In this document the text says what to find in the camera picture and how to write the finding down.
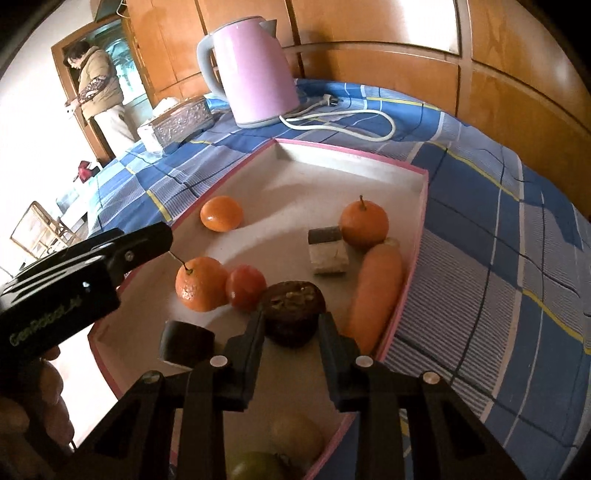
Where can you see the red object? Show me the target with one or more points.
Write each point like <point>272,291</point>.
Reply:
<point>85,170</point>

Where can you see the red tomato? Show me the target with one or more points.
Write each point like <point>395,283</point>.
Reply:
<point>245,286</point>

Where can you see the orange mandarin with long stem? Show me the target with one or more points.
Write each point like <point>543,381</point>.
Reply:
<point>201,284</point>

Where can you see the silver embossed tissue box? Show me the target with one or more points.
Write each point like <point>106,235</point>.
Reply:
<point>182,122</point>

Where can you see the white cube with dark skin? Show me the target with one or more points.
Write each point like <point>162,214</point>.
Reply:
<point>328,254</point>

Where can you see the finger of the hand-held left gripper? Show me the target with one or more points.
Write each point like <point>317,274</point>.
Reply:
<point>143,244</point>

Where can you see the wooden wardrobe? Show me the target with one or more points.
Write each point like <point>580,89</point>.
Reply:
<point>392,23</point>

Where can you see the orange mandarin with short stem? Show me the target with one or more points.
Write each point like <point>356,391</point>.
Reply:
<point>364,224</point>

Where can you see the dark brown wrinkled fruit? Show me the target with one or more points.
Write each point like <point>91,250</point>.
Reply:
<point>293,300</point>

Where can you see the pink shallow cardboard tray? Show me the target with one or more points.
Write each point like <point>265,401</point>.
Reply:
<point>286,194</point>

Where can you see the blue plaid tablecloth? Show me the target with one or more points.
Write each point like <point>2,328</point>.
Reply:
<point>485,277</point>

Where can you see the orange carrot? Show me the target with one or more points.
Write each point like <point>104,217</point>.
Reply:
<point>376,295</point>

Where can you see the person's left hand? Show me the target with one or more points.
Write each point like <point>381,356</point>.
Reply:
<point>46,401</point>

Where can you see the wooden door with glass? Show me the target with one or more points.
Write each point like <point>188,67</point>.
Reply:
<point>117,50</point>

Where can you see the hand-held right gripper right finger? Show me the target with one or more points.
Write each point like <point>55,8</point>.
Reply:
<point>332,355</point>

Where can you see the yellowish kiwi fruit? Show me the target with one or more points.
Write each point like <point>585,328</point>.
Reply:
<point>295,436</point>

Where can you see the dark cut cylinder piece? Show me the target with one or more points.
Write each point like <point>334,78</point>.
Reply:
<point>184,344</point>

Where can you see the pink electric kettle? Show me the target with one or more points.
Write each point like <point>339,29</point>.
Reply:
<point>249,71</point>

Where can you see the stemless orange mandarin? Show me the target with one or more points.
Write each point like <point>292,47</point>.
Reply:
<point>221,213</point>

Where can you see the wooden stool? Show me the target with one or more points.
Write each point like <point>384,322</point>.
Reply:
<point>41,230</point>

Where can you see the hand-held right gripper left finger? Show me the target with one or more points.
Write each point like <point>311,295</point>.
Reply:
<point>251,350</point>

